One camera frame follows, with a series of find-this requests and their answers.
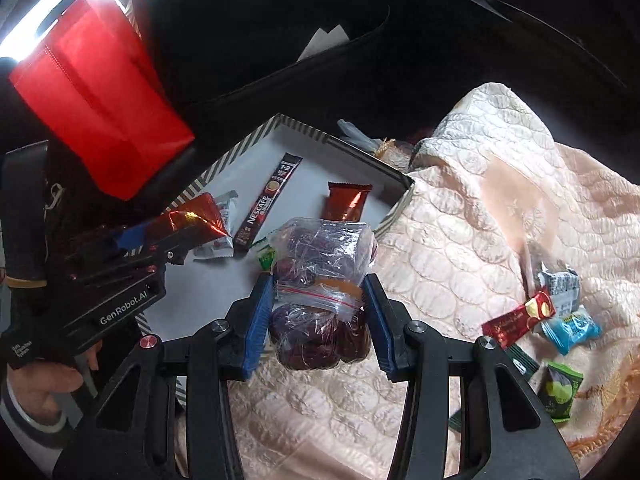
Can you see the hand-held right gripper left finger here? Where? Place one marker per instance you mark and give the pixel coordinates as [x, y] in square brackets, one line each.
[260, 320]

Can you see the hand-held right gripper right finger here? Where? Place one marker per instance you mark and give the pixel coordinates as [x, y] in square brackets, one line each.
[377, 320]

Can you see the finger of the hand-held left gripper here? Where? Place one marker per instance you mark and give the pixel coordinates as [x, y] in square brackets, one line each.
[132, 236]
[150, 259]

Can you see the shiny red foil wrapper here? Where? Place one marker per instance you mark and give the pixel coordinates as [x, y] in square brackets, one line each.
[195, 217]

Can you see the small green candy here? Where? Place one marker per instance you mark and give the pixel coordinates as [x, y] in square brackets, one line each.
[267, 257]

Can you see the clear bag of red dates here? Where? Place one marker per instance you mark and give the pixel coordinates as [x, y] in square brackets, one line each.
[320, 260]

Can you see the dark red coffee stick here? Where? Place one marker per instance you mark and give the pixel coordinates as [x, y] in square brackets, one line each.
[267, 200]

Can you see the orange-red chocolate bar wrapper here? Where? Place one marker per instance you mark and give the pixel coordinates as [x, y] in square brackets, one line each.
[347, 202]

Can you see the striped cardboard box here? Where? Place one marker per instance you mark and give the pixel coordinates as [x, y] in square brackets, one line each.
[300, 160]

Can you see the pale blue snack packet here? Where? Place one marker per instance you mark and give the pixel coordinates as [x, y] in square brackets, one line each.
[562, 285]

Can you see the person's left forearm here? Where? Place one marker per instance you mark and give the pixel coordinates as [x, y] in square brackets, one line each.
[25, 430]

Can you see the person's left hand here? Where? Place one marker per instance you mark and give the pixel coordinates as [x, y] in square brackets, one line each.
[40, 385]

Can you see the peach quilted fringed blanket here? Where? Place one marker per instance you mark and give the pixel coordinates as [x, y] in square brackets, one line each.
[450, 240]

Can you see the dark green snack packet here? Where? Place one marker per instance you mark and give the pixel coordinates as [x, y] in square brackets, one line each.
[457, 422]
[522, 360]

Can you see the red non-woven bag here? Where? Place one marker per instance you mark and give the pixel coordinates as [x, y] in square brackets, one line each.
[100, 100]

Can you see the red gold-trimmed snack packet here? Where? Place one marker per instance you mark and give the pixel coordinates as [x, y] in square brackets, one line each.
[522, 319]

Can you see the clear plastic bag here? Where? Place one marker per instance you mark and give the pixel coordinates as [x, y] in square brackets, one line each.
[357, 135]

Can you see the cyan snack packet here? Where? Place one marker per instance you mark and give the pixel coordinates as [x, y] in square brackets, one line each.
[570, 331]

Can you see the green lime-print snack packet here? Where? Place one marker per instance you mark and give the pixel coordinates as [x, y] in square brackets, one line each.
[562, 392]

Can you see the black front car seat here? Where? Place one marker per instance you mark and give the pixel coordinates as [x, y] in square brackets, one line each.
[240, 35]

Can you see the white paper in seat pocket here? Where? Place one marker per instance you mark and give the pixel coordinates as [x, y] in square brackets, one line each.
[325, 42]

